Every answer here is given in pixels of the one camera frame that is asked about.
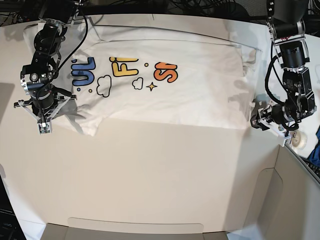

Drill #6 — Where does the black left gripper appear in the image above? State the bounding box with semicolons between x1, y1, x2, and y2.
250;104;290;130

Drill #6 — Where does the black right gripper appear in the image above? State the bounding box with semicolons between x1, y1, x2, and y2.
28;88;58;117

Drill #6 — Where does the white t-shirt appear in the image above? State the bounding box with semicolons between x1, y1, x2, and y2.
23;16;263;137

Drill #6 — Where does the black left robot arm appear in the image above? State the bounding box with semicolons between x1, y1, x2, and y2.
250;0;320;131

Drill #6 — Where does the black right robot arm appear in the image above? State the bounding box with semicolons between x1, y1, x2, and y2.
14;0;84;121

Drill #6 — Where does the clear tape dispenser roll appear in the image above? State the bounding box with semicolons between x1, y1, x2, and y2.
290;130;308;150

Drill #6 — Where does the black computer keyboard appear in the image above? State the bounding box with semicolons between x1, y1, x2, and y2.
303;159;320;182

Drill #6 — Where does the beige cardboard box right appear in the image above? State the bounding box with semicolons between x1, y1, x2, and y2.
225;143;320;240

